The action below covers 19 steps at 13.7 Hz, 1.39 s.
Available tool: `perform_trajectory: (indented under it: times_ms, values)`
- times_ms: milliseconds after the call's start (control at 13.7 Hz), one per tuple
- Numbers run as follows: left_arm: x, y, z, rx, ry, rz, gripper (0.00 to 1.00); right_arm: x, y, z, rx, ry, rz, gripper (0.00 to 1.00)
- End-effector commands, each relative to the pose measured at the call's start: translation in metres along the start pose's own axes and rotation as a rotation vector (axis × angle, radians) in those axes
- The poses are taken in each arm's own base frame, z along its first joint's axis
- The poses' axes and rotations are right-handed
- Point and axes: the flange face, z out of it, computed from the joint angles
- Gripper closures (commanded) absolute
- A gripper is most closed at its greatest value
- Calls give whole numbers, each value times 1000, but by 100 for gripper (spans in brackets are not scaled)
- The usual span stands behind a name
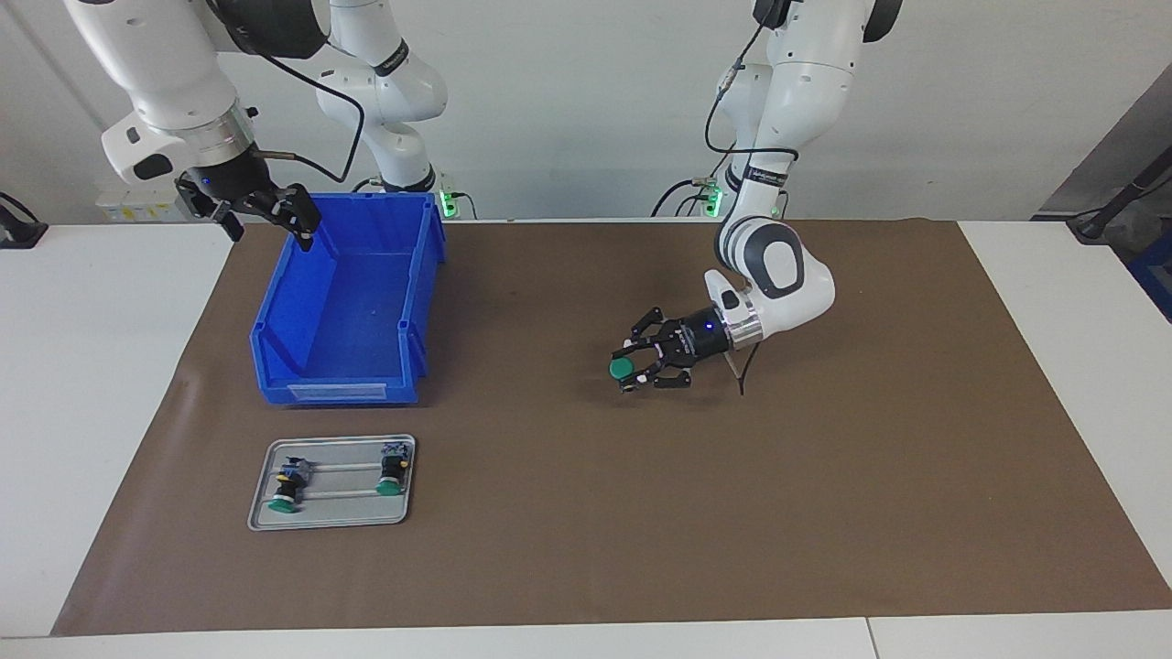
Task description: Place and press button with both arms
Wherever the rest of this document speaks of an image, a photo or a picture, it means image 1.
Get black camera stand base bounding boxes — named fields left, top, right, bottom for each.
left=0, top=192, right=49, bottom=250

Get black tripod stand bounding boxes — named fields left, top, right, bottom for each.
left=1067, top=146, right=1172, bottom=243

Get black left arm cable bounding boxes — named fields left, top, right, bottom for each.
left=701, top=23, right=802, bottom=397

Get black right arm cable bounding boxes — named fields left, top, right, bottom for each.
left=233, top=18, right=367, bottom=184

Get blue box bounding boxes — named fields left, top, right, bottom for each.
left=1128, top=229, right=1172, bottom=323

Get silver metal tray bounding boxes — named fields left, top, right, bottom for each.
left=246, top=434, right=417, bottom=532

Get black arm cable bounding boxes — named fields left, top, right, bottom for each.
left=233, top=18, right=367, bottom=184
left=701, top=23, right=802, bottom=397

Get blue plastic storage bin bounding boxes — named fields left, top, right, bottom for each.
left=249, top=191, right=448, bottom=406

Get brown table mat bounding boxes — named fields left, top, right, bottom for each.
left=50, top=218, right=1172, bottom=637

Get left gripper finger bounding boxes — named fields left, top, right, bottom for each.
left=612, top=307, right=683, bottom=360
left=618, top=352, right=694, bottom=394

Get white power strip box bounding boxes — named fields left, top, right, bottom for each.
left=96, top=178, right=189, bottom=223

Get black base cable bundle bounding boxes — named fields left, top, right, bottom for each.
left=651, top=178, right=726, bottom=219

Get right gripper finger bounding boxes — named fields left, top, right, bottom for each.
left=243, top=183, right=323, bottom=254
left=174, top=176, right=244, bottom=244

